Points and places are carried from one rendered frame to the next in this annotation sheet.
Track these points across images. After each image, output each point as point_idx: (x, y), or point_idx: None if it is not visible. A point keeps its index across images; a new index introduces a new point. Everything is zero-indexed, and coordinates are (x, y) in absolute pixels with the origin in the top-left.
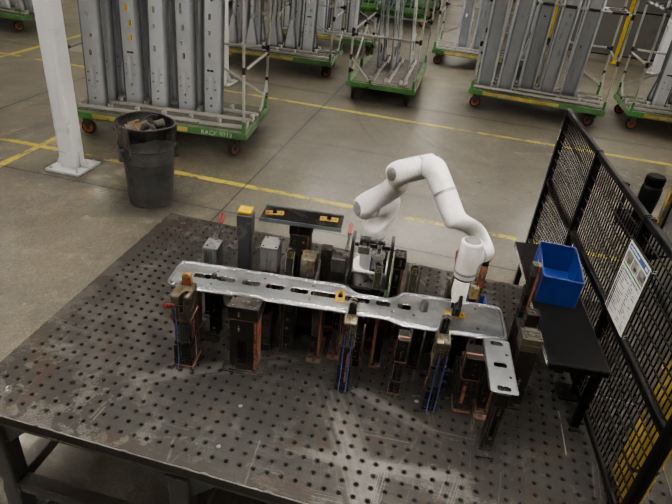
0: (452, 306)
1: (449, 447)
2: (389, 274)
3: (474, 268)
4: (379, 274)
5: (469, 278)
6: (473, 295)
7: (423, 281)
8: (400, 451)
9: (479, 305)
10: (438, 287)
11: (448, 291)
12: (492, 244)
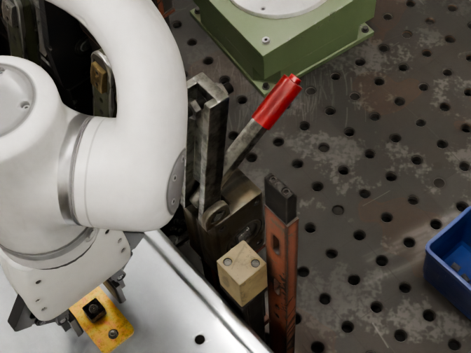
0: (103, 282)
1: None
2: (48, 44)
3: (7, 232)
4: (15, 29)
5: (11, 255)
6: (228, 286)
7: (447, 90)
8: None
9: (234, 334)
10: (470, 132)
11: (183, 211)
12: (148, 166)
